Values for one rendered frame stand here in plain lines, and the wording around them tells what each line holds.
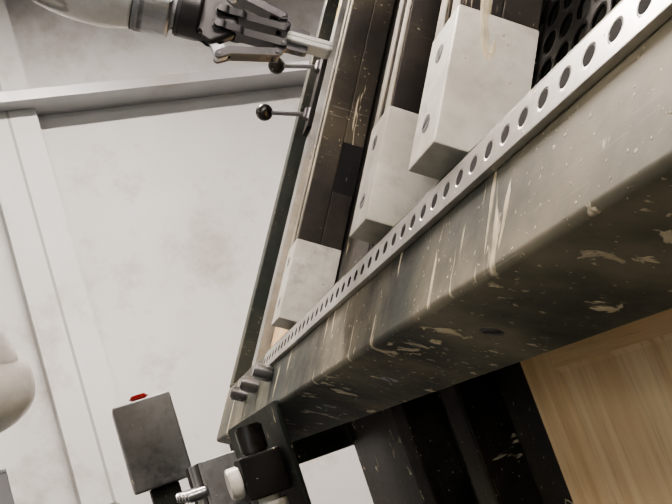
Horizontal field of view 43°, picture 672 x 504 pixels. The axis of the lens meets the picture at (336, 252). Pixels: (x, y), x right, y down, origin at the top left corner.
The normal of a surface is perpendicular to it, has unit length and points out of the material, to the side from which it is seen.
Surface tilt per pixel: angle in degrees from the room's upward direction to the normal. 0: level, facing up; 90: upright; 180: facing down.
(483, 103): 90
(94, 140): 90
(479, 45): 90
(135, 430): 90
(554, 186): 59
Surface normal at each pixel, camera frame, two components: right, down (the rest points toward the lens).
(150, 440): 0.24, -0.27
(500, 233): -0.95, -0.26
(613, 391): -0.92, 0.26
